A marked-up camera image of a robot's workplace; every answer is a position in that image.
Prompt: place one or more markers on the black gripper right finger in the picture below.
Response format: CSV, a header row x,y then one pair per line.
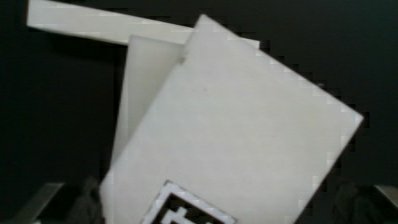
x,y
365,204

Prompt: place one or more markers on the white table border fence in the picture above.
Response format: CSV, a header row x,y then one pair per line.
x,y
100,25

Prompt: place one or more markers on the white cabinet top block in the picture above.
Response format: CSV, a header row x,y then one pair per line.
x,y
237,142

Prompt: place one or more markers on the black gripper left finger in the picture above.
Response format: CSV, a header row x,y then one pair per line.
x,y
65,204

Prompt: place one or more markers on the white cabinet body box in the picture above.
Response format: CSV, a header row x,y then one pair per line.
x,y
152,58

